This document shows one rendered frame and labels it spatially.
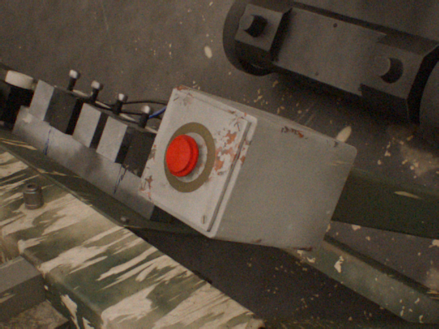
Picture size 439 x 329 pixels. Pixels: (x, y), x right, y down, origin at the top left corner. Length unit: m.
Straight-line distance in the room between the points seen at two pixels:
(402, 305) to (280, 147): 0.77
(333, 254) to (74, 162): 0.57
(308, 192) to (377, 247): 0.92
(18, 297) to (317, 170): 0.38
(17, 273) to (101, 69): 1.50
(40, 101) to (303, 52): 0.61
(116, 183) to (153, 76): 1.14
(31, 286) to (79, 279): 0.07
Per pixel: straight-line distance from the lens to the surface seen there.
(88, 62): 2.52
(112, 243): 1.02
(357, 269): 1.57
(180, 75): 2.21
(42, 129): 1.33
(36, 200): 1.10
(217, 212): 0.78
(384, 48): 1.58
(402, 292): 1.52
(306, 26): 1.72
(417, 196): 1.07
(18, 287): 1.00
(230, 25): 1.85
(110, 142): 1.16
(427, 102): 1.52
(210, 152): 0.78
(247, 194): 0.78
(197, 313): 0.90
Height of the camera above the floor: 1.49
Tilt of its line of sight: 47 degrees down
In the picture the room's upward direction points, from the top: 77 degrees counter-clockwise
